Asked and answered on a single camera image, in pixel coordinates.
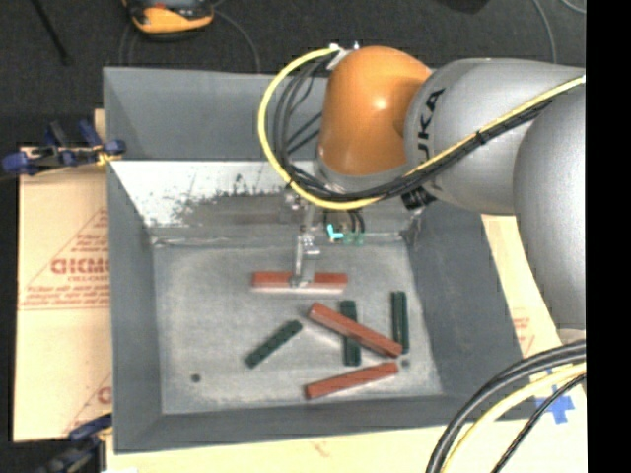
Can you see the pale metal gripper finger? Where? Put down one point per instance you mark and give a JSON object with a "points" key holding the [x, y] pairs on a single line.
{"points": [[298, 264], [310, 266]]}

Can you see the red-brown block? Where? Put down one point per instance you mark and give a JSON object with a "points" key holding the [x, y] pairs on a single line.
{"points": [[350, 380], [355, 329], [268, 280]]}

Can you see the dark green flat block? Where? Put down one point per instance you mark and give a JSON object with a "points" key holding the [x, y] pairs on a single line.
{"points": [[351, 355], [399, 320], [273, 343]]}

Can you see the grey metal bin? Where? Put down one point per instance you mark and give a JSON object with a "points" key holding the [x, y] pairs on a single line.
{"points": [[207, 323]]}

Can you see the black cylinder on white bracket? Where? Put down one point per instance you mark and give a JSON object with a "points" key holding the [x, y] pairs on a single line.
{"points": [[419, 199]]}

